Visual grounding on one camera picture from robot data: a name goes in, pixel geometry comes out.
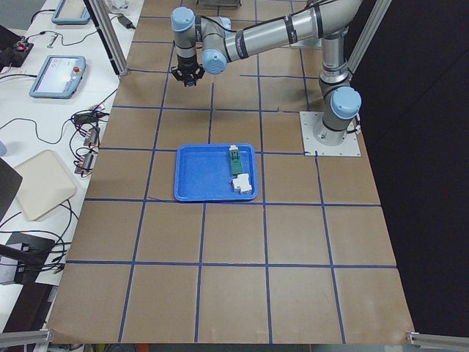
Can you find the teach pendant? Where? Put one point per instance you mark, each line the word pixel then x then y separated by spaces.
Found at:
pixel 59 77
pixel 70 12

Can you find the white circuit breaker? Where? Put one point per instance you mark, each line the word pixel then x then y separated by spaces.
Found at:
pixel 241 183

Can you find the blue plastic tray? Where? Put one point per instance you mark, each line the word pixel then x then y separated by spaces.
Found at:
pixel 203 174

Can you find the metal wire mesh shelf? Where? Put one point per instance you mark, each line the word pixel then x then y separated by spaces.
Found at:
pixel 220 3

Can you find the near teach pendant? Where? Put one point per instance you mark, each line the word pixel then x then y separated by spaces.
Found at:
pixel 59 77

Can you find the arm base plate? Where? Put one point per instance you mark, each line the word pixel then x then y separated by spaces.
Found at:
pixel 320 141

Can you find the aluminium frame post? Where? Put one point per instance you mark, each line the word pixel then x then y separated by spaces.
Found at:
pixel 105 30

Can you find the green terminal block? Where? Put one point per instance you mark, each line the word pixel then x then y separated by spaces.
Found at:
pixel 235 160

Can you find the black power adapter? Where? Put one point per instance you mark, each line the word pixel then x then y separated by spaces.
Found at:
pixel 125 22

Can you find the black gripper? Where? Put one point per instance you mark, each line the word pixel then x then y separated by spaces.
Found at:
pixel 187 63

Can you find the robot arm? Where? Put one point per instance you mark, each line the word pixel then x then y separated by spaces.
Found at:
pixel 207 45

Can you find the far teach pendant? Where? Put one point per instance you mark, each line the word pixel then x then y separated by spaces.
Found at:
pixel 70 12

